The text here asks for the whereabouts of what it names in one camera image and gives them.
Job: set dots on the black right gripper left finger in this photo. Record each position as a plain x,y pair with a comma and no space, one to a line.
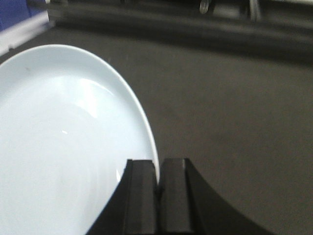
132,209

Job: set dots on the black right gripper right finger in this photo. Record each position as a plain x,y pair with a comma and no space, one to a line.
188,205

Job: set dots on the pale blue round plate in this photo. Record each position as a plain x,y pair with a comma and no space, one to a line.
68,124

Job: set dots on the black woven table mat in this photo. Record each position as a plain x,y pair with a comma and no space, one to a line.
244,117

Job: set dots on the blue plastic bin left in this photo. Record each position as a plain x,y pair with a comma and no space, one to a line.
13,12

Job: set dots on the black metal frame rail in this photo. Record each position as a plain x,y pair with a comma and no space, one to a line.
195,30

